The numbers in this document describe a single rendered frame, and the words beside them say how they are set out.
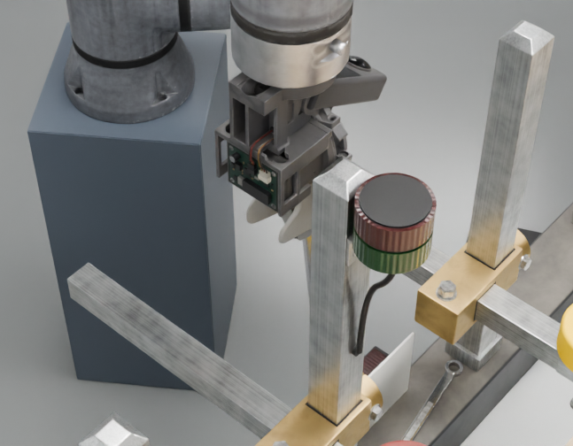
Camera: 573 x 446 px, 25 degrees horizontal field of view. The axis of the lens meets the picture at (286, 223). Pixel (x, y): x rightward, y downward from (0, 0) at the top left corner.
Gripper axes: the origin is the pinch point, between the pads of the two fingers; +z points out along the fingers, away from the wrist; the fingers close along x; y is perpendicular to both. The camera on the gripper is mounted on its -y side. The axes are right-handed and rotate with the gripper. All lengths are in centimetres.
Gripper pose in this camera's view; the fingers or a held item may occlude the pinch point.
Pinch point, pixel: (304, 222)
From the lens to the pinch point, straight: 113.6
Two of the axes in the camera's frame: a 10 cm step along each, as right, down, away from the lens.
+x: 7.5, 4.8, -4.5
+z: -0.1, 6.9, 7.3
